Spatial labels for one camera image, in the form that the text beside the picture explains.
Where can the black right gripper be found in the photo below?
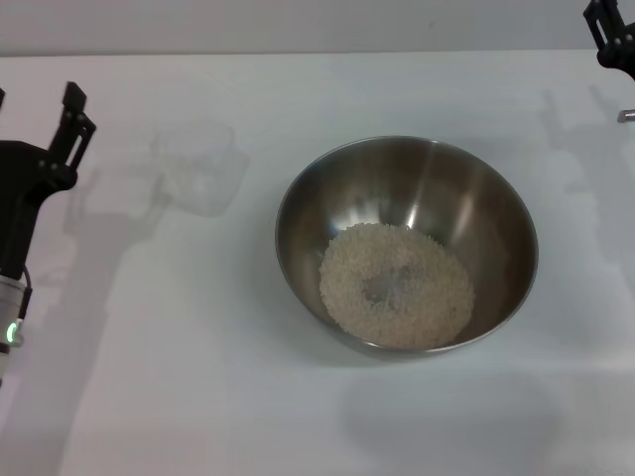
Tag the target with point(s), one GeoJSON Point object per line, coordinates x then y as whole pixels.
{"type": "Point", "coordinates": [622, 57]}

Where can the clear plastic measuring cup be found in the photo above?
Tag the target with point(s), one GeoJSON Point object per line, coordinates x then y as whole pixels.
{"type": "Point", "coordinates": [203, 168]}

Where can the stainless steel mixing bowl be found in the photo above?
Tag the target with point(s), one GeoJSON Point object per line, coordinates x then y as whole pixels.
{"type": "Point", "coordinates": [446, 188]}

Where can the uncooked white rice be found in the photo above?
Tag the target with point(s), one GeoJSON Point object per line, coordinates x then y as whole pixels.
{"type": "Point", "coordinates": [426, 307]}

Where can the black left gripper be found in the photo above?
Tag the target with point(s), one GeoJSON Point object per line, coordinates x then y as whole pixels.
{"type": "Point", "coordinates": [20, 198]}

